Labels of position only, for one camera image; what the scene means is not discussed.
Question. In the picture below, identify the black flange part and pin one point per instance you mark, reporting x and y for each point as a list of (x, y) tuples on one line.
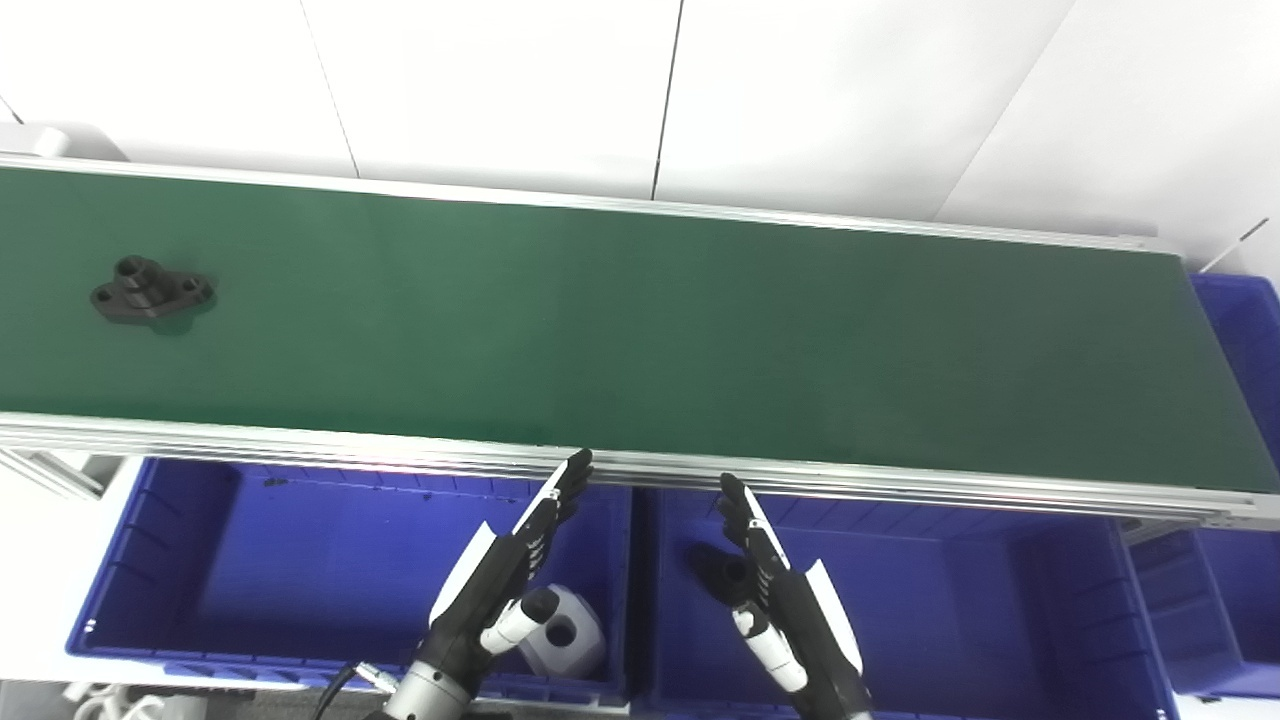
[(150, 295)]

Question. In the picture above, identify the grey conveyor motor box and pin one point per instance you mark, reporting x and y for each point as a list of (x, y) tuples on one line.
[(30, 140)]

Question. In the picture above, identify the white block part with hole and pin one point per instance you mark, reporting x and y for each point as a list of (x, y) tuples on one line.
[(570, 640)]

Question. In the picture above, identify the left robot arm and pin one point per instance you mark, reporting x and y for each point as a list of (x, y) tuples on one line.
[(430, 692)]

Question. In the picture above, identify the aluminium conveyor leg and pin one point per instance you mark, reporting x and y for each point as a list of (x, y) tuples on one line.
[(50, 470)]

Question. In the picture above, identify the blue bin holding black part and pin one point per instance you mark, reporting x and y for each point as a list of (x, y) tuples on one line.
[(950, 600)]

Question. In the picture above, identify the green conveyor belt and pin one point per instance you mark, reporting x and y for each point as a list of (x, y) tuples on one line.
[(300, 440), (640, 330)]

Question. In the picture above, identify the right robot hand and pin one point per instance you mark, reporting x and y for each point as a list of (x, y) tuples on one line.
[(790, 610)]

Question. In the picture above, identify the blue bin holding white part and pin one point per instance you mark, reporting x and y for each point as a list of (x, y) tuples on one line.
[(300, 570)]

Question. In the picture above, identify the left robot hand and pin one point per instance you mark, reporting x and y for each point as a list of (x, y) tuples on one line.
[(500, 580)]

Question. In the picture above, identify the empty blue bin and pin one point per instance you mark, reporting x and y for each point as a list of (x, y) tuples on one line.
[(1240, 600)]

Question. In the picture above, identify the black part in bin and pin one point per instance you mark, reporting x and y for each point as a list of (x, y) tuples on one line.
[(715, 572)]

